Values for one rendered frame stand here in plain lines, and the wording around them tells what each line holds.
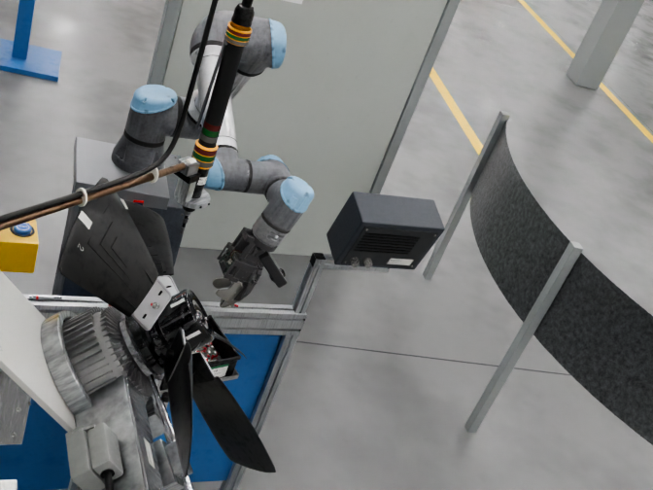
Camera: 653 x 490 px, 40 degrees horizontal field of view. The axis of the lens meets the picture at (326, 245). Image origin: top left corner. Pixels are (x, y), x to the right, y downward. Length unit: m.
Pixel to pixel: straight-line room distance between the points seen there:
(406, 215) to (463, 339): 1.95
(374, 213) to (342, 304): 1.82
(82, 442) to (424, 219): 1.18
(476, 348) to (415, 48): 1.42
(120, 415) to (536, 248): 2.15
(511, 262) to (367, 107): 0.96
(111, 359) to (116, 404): 0.09
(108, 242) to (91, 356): 0.24
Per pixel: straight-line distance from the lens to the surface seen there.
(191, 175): 1.68
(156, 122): 2.50
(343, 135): 4.02
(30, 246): 2.17
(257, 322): 2.50
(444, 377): 4.00
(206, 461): 2.92
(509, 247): 3.64
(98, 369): 1.76
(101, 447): 1.61
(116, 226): 1.68
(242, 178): 1.97
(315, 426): 3.49
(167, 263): 1.92
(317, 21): 3.71
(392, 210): 2.38
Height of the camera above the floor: 2.35
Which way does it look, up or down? 32 degrees down
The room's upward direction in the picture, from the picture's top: 21 degrees clockwise
